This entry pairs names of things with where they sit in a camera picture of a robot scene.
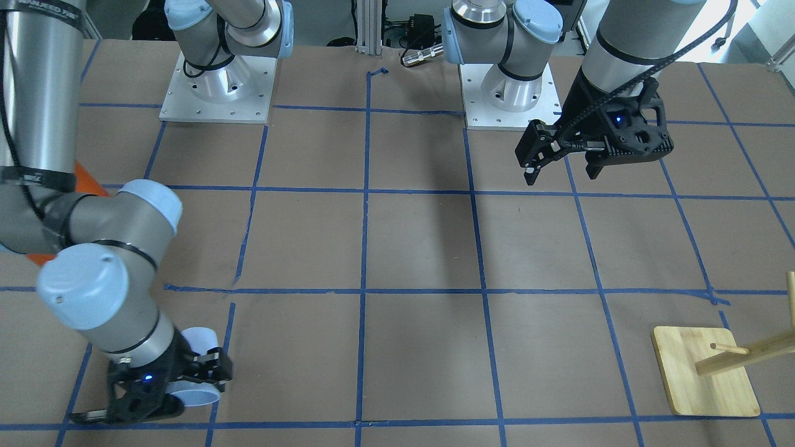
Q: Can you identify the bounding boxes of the white plastic cup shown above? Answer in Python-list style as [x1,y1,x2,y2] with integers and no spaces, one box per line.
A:
[166,327,221,408]

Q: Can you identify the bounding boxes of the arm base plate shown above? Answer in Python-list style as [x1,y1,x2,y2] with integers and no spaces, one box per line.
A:
[459,63,562,131]
[159,54,278,124]

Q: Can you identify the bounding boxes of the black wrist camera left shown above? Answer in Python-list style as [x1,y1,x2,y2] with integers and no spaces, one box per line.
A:
[596,77,674,165]

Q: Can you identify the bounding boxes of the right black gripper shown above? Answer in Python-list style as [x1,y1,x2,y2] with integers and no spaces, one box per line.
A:
[161,329,234,401]

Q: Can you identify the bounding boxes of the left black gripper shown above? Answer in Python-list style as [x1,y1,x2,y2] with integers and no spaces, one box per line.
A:
[515,68,641,186]

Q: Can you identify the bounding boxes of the black tangled cables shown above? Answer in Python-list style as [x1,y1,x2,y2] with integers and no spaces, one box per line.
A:
[382,12,445,68]

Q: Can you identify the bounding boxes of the aluminium extrusion post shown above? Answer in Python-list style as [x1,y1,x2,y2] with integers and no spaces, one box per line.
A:
[352,1,384,57]

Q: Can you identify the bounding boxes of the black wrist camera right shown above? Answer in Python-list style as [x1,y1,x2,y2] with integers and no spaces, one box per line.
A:
[68,362,185,425]

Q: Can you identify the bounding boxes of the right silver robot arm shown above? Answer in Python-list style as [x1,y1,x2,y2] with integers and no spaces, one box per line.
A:
[2,1,231,405]

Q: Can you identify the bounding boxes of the wooden cup stand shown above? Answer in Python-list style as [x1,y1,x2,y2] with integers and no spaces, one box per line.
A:
[652,271,795,417]

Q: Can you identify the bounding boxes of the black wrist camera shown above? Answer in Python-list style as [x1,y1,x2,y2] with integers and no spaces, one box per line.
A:
[68,362,185,425]
[596,77,674,165]

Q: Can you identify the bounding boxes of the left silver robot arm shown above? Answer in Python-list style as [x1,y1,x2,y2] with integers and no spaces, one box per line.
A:
[441,1,737,186]

